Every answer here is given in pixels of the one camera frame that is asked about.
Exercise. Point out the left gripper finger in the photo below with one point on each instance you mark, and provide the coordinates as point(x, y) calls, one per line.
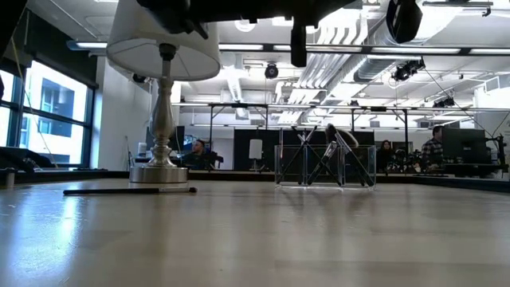
point(298, 44)

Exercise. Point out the thin brush with white print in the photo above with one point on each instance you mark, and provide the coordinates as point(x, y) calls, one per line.
point(281, 143)

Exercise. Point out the thick grey-tipped makeup brush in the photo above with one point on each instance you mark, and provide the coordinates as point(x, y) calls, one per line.
point(343, 143)

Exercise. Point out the large fluffy powder brush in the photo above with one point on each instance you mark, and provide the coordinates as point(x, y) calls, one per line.
point(330, 153)

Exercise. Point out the thin black makeup brush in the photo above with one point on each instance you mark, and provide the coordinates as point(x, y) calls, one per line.
point(295, 159)
point(318, 158)

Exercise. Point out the black ceiling spotlight cluster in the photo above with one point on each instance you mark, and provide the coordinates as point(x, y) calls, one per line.
point(408, 69)

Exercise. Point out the black partition panel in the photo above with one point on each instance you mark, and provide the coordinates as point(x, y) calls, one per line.
point(267, 135)

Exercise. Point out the white rectangular object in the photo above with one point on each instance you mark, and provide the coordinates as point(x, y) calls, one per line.
point(256, 149)

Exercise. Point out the person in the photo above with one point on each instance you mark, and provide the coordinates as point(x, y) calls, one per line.
point(197, 157)
point(385, 155)
point(432, 153)

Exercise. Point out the black desk monitor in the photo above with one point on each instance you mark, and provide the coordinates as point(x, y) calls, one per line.
point(464, 142)

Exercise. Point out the clear acrylic organizer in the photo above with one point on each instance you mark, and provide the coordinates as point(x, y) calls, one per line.
point(368, 167)

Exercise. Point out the silver table lamp white shade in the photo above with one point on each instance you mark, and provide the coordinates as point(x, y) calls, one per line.
point(131, 48)

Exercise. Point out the large window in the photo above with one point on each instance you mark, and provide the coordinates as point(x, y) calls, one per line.
point(56, 103)

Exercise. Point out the black dome camera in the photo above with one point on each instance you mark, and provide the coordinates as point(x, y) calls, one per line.
point(271, 71)

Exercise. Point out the white ventilation duct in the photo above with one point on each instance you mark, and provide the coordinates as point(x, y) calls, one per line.
point(374, 64)

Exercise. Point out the black metal frame rig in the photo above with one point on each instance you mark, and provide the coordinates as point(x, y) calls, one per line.
point(239, 105)
point(378, 108)

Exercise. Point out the small grey post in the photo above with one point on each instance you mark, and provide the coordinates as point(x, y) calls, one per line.
point(9, 178)

